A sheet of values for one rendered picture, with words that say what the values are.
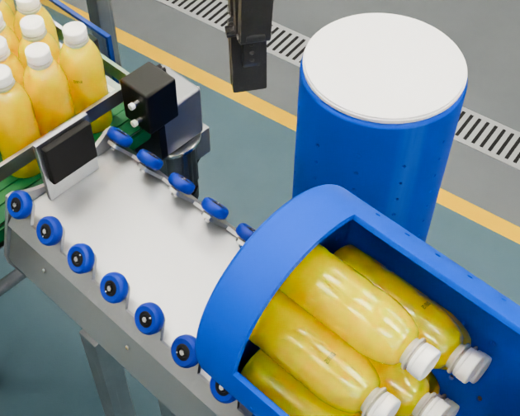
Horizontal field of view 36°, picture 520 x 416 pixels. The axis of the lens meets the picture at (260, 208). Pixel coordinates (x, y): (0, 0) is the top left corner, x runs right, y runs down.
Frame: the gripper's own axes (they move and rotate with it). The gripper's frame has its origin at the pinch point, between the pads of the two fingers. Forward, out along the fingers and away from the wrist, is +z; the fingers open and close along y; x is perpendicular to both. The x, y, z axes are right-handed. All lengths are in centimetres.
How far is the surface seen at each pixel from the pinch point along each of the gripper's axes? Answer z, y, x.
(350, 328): 30.9, -10.5, -8.6
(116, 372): 99, 27, 23
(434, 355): 30.8, -15.5, -16.4
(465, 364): 35.6, -14.9, -20.9
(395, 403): 35.7, -17.8, -12.1
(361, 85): 46, 41, -26
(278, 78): 151, 160, -38
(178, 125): 69, 61, 4
